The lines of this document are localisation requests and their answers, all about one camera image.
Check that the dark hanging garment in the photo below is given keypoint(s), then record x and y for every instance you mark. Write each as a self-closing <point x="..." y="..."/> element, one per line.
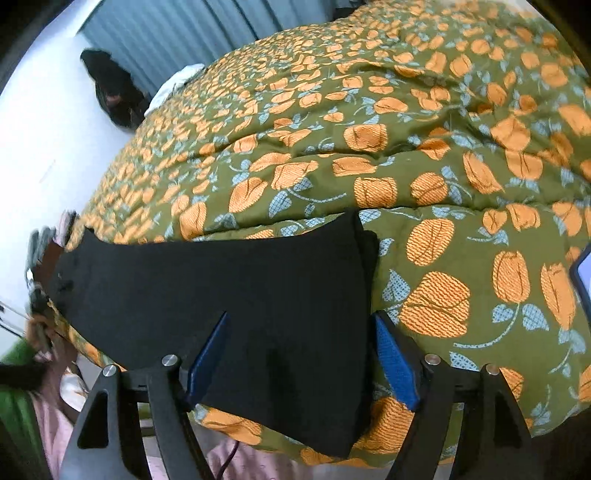
<point x="115" y="91"/>

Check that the white pillow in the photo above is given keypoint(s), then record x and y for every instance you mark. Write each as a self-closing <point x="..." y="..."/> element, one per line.
<point x="174" y="83"/>

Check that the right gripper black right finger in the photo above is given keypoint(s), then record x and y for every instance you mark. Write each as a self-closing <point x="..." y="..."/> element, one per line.
<point x="493" y="440"/>

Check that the smartphone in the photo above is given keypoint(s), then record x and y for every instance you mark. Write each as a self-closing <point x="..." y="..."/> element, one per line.
<point x="580" y="275"/>

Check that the green orange floral bedspread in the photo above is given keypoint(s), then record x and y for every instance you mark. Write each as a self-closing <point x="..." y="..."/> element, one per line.
<point x="460" y="133"/>

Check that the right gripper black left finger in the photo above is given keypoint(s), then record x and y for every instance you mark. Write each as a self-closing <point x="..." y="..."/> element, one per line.
<point x="123" y="407"/>

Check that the black pants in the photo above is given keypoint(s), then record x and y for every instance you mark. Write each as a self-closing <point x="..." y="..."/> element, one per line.
<point x="298" y="357"/>

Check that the blue-grey curtain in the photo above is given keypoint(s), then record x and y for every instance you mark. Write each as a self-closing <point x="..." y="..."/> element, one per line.
<point x="154" y="39"/>

